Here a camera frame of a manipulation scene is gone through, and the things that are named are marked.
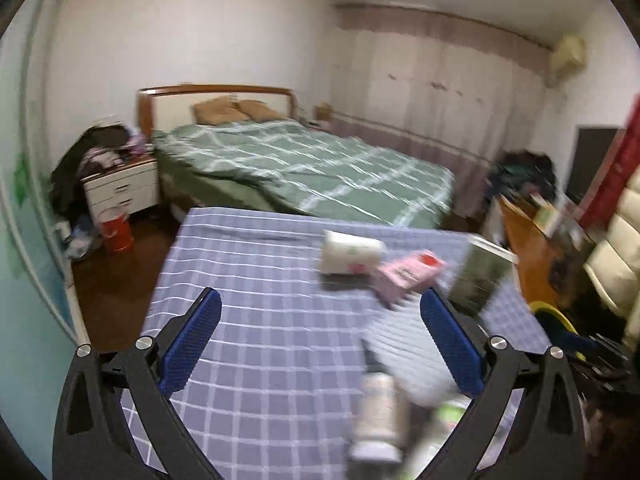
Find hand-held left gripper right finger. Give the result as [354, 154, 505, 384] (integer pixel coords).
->
[419, 289, 587, 480]

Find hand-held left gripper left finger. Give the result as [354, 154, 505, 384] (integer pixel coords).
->
[52, 287, 223, 480]

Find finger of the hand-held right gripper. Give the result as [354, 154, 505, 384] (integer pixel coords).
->
[577, 332, 636, 376]

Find white cloth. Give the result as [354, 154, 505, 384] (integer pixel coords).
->
[364, 304, 463, 407]

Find yellow bin with blue inside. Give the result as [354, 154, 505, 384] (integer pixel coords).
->
[529, 300, 598, 362]

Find green and white box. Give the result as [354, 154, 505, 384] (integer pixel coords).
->
[447, 237, 519, 317]

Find pink strawberry milk carton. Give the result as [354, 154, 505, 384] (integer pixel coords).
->
[372, 250, 446, 307]

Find green and white bottle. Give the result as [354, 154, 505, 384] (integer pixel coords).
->
[404, 394, 472, 480]

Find white plastic bottle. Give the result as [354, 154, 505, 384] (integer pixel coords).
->
[347, 371, 412, 465]

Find white paper cup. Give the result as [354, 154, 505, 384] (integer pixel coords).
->
[320, 230, 386, 278]

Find blue checked tablecloth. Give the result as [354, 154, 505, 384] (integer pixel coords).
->
[120, 207, 551, 480]

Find white puffer jacket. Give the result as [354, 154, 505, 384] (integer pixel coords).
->
[582, 169, 640, 322]

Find brown patterned bag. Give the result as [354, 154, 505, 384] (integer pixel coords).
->
[549, 220, 597, 288]

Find wooden sideboard desk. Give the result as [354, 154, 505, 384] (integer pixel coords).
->
[492, 194, 568, 307]

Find red bucket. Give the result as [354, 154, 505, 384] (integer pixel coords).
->
[100, 207, 135, 254]

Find green picture book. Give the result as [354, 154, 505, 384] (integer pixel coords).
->
[531, 200, 562, 237]

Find red jacket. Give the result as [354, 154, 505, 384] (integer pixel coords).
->
[580, 92, 640, 232]

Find white nightstand with wooden top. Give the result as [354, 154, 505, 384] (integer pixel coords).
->
[82, 155, 161, 222]

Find pile of dark clothes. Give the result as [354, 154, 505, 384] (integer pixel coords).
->
[486, 150, 559, 202]

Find black television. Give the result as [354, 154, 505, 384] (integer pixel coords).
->
[566, 126, 627, 206]

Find pile of mixed clothes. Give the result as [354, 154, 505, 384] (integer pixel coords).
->
[82, 132, 153, 171]

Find green checked duvet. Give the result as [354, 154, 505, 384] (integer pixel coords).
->
[151, 120, 456, 231]

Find dark jacket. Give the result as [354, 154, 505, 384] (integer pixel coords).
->
[49, 124, 132, 218]

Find wardrobe door with green leaves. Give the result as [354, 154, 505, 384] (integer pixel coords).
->
[0, 10, 88, 461]

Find large brown pillow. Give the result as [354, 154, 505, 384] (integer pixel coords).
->
[193, 97, 249, 125]

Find wooden bed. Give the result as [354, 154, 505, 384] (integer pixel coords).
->
[137, 84, 456, 231]

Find small brown pillow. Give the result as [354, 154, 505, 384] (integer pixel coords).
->
[237, 100, 287, 121]

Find pink and white curtain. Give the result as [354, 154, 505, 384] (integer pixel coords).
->
[330, 4, 557, 217]

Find wall air conditioner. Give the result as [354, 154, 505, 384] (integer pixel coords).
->
[546, 35, 587, 87]

